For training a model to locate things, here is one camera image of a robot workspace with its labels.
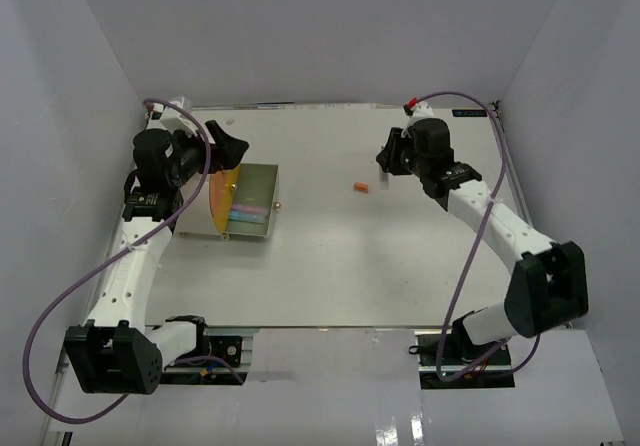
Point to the orange tip clear highlighter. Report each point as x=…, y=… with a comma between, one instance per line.
x=384, y=179

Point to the black label sticker right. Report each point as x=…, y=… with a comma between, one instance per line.
x=469, y=113

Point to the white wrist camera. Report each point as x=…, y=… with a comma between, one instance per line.
x=160, y=116
x=416, y=110

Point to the orange drawer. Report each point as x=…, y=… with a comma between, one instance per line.
x=222, y=188

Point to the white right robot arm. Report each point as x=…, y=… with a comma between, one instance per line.
x=548, y=281

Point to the light blue highlighter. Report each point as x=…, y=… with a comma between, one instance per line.
x=248, y=218

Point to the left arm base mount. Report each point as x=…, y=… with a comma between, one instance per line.
x=224, y=360

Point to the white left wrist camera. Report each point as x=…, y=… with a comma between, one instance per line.
x=160, y=116

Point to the yellow bottom drawer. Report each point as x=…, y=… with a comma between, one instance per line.
x=222, y=218

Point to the small orange eraser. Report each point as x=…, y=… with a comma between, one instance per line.
x=362, y=187

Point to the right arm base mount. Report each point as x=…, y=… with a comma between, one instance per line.
x=493, y=372

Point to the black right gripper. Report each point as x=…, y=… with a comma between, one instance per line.
x=389, y=157

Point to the pink highlighter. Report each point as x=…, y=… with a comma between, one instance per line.
x=261, y=211

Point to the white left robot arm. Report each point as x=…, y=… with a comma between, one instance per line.
x=113, y=352

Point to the white round drawer organizer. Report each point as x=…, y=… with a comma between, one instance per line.
x=197, y=218

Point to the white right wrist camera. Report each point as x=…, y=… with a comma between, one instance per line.
x=416, y=110

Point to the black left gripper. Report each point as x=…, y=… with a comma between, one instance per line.
x=228, y=151

